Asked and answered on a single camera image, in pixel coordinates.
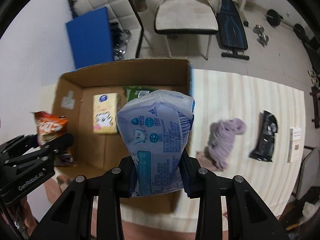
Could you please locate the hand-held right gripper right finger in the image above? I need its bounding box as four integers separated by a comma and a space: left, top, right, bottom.
183, 152, 288, 240

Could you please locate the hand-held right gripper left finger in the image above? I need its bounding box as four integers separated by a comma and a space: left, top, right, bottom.
32, 157, 132, 240

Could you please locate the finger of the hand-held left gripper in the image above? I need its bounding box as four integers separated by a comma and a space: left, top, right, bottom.
5, 133, 75, 168
0, 134, 40, 160

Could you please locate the orange snack packet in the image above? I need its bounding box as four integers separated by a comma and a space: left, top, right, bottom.
30, 111, 77, 167

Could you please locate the light blue tissue pack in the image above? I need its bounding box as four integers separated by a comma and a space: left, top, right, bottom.
116, 89, 195, 198

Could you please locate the brown cardboard box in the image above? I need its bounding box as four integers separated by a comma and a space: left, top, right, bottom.
51, 59, 194, 213

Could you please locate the person's left hand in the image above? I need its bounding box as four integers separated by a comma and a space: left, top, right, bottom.
15, 198, 38, 233

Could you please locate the pink cloth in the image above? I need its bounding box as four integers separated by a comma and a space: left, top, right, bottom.
196, 150, 227, 172

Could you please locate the purple knitted cloth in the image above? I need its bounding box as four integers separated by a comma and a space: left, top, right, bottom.
205, 117, 247, 169

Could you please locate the yellow tissue pack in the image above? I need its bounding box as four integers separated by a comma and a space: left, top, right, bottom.
93, 93, 118, 134

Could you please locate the green packet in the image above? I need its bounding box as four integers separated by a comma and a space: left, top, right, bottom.
122, 85, 158, 103

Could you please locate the black packet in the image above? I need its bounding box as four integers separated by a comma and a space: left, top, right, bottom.
249, 110, 279, 163

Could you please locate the blue foam mat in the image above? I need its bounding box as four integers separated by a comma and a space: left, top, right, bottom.
65, 7, 114, 69

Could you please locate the white flat box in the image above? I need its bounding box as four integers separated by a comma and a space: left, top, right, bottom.
287, 127, 302, 163

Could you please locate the grey chair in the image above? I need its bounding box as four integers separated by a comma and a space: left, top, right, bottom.
295, 147, 320, 201

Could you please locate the dark wooden stand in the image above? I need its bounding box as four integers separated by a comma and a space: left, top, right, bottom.
309, 86, 320, 128

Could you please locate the white padded chair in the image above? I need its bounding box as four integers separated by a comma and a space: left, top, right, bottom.
67, 0, 153, 58
140, 0, 219, 60

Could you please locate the black weight bench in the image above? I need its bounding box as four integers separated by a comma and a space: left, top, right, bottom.
216, 0, 250, 60

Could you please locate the black barbell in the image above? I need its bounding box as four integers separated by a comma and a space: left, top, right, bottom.
265, 9, 311, 41

